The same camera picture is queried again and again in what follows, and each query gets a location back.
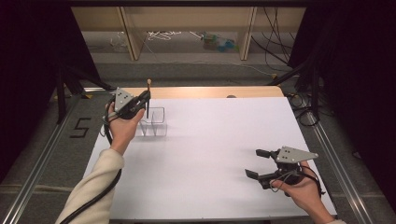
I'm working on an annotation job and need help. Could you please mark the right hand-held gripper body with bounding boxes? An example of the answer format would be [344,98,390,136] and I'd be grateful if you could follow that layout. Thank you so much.
[261,146,319,190]

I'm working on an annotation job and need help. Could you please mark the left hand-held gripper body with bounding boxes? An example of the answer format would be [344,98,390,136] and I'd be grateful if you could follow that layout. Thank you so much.
[106,87,147,121]

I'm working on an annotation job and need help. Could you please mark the black handled brush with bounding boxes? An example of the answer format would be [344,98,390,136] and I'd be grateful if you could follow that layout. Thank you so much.
[146,78,153,119]

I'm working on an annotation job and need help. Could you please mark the clear acrylic organizer box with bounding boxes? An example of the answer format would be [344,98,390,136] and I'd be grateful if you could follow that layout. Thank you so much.
[135,106,169,138]

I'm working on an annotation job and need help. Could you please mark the person's left hand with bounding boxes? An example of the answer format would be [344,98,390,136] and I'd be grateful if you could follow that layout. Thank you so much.
[106,102,146,156]

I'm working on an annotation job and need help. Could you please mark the person's right hand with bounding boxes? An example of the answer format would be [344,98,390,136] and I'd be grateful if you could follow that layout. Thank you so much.
[270,161,326,217]

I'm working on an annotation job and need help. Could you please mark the white paper sheet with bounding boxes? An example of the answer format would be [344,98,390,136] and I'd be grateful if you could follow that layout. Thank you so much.
[83,96,338,220]

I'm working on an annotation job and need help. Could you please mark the clear plastic bag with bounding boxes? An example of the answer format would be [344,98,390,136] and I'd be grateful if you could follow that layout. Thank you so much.
[108,31,131,53]

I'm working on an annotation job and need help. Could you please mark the light wooden table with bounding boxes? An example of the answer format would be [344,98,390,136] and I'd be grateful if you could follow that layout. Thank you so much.
[120,86,285,100]

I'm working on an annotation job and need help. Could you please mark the black stand legs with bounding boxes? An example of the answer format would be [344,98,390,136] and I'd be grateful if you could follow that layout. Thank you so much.
[55,63,115,126]
[266,58,322,121]

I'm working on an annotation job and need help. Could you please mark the colourful plastic clutter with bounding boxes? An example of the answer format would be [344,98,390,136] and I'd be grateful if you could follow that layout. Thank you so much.
[200,31,239,53]

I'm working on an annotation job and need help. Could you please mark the light wooden shelf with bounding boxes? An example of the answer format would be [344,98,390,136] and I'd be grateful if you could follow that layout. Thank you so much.
[70,7,307,62]

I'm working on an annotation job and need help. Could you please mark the dark curtain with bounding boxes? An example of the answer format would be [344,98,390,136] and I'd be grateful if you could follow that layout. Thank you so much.
[288,0,396,214]
[0,0,101,185]

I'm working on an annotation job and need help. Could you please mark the thin black cable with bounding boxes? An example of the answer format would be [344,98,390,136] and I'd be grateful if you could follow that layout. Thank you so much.
[299,165,327,198]

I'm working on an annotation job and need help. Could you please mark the metal floor rail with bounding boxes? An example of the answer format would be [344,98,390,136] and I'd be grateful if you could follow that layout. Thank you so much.
[306,111,375,224]
[0,92,82,224]

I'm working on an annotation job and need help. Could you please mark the coiled black floor cables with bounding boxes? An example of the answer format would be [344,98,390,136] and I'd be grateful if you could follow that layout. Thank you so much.
[285,92,320,128]

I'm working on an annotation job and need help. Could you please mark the thin white floor cable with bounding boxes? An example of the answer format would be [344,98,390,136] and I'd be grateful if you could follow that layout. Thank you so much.
[173,60,278,79]

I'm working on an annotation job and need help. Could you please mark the thick black cable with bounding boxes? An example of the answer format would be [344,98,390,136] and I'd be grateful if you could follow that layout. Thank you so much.
[59,113,123,224]

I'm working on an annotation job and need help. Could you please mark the hanging black cables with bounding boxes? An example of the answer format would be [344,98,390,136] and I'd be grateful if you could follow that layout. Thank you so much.
[250,7,301,73]

